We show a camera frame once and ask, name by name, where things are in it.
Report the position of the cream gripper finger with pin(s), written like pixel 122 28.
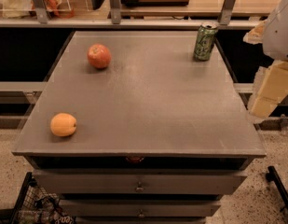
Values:
pixel 255 36
pixel 270 87

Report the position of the red apple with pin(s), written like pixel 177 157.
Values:
pixel 99 56

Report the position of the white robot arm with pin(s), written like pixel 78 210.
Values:
pixel 275 37

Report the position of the green soda can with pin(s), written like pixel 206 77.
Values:
pixel 205 40

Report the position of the black metal stand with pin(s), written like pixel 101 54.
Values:
pixel 272 176

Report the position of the grey drawer cabinet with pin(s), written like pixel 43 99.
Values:
pixel 153 108

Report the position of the orange fruit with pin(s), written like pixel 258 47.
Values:
pixel 63 124

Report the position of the lower grey drawer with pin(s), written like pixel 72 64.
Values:
pixel 139 208

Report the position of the grey drawer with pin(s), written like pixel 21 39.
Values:
pixel 194 182
pixel 139 208

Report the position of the upper grey drawer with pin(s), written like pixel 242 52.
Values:
pixel 194 182

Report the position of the clear plastic bin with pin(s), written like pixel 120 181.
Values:
pixel 13 9

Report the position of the grey metal shelf rail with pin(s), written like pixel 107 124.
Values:
pixel 107 24

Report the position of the black wire basket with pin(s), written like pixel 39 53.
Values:
pixel 36 206

